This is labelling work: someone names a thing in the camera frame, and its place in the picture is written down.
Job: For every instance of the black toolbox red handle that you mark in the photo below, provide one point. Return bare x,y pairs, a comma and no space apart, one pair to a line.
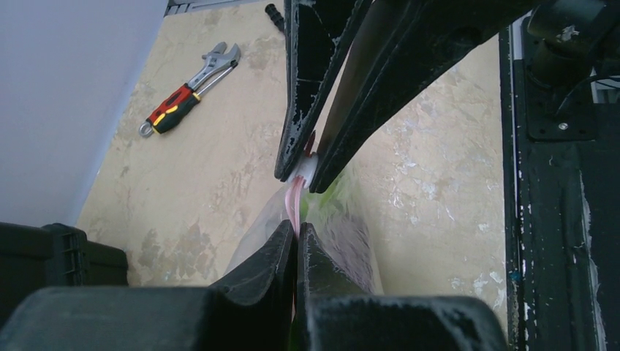
33,258

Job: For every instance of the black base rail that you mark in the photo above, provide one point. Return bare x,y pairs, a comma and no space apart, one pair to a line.
561,216

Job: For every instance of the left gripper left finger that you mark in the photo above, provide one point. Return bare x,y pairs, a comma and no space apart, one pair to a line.
250,308

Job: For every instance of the clear zip top bag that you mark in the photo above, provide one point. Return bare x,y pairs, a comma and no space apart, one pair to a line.
339,218

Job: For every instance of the black hammer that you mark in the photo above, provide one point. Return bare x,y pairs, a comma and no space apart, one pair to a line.
276,17

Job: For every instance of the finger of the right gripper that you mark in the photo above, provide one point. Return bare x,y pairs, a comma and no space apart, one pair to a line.
318,35
400,49

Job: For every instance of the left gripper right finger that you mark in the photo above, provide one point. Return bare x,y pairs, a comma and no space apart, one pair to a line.
333,313

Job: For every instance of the aluminium rail right side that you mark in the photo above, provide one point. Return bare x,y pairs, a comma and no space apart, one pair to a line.
175,7

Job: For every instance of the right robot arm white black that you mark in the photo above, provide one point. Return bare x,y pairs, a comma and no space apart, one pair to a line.
582,30

